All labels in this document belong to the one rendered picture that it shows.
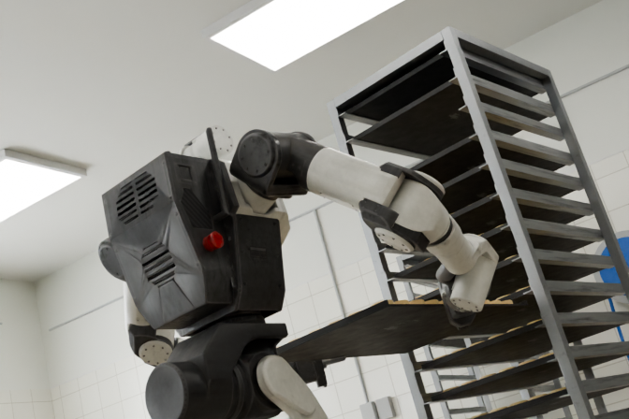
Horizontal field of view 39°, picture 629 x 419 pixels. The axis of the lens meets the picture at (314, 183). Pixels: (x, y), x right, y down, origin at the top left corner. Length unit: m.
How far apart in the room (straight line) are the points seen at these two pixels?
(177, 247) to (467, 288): 0.56
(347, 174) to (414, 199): 0.13
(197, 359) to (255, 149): 0.39
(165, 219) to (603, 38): 4.22
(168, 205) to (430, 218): 0.47
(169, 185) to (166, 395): 0.37
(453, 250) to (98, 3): 2.86
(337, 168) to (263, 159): 0.14
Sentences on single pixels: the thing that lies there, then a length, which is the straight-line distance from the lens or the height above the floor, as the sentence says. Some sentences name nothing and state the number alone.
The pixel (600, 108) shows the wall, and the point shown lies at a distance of 5.46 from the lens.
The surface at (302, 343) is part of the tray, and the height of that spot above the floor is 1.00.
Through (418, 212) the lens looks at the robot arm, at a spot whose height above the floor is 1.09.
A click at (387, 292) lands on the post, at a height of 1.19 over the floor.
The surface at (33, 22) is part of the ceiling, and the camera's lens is 4.28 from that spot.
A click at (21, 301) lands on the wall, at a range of 7.61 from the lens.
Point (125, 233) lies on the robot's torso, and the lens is 1.73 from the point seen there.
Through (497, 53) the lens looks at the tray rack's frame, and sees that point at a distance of 2.79.
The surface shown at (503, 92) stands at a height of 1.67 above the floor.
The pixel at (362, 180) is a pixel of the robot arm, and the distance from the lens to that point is 1.56.
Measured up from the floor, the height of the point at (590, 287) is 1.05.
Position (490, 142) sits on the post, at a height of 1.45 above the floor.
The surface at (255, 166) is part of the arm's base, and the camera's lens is 1.63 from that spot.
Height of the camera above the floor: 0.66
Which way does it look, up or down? 20 degrees up
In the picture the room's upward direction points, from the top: 16 degrees counter-clockwise
